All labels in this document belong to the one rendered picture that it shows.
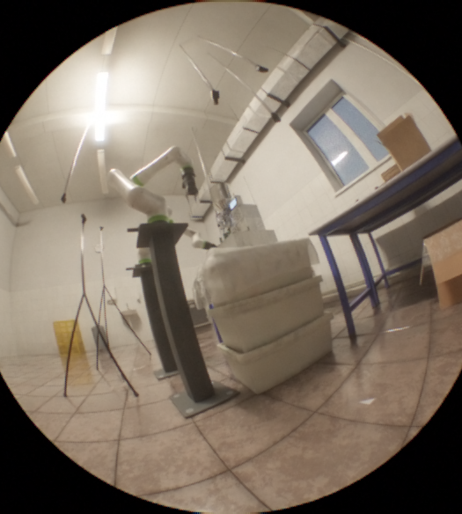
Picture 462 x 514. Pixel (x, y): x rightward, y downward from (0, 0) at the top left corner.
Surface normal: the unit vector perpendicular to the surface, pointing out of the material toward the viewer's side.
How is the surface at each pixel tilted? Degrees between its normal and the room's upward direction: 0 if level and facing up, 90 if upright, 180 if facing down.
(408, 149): 125
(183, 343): 90
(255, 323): 96
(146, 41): 180
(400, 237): 90
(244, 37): 180
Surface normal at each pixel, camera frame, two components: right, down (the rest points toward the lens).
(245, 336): 0.33, -0.22
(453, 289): -0.86, 0.12
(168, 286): 0.51, -0.36
